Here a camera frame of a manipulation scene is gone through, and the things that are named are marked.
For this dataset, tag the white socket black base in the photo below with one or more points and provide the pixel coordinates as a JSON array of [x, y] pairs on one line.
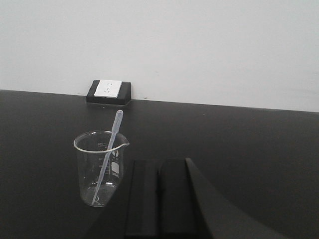
[[110, 92]]

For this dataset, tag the clear glass beaker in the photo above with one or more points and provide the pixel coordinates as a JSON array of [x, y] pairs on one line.
[[91, 148]]

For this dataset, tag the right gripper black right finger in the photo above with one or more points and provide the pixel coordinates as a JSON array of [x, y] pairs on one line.
[[192, 208]]

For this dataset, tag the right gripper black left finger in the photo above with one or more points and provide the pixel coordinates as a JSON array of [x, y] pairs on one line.
[[131, 213]]

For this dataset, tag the clear plastic pipette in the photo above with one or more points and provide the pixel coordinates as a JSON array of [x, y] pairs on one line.
[[115, 129]]

